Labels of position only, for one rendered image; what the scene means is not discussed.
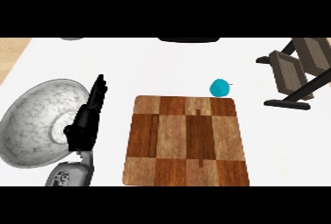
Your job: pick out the checkered wooden cutting board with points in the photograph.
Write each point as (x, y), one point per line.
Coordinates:
(185, 140)

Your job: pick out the white marble bowl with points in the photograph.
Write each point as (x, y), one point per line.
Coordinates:
(35, 122)

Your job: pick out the black tiered basket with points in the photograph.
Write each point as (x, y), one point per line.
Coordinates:
(298, 73)

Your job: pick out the grey rounded object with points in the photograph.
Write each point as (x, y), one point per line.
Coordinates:
(72, 38)

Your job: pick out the teal squash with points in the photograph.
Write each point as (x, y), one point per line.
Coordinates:
(221, 88)

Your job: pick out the black rounded object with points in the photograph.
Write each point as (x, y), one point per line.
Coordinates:
(188, 39)

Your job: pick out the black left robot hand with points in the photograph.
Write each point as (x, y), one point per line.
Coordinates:
(86, 122)

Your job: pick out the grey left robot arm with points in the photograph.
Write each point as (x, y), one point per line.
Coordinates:
(72, 172)

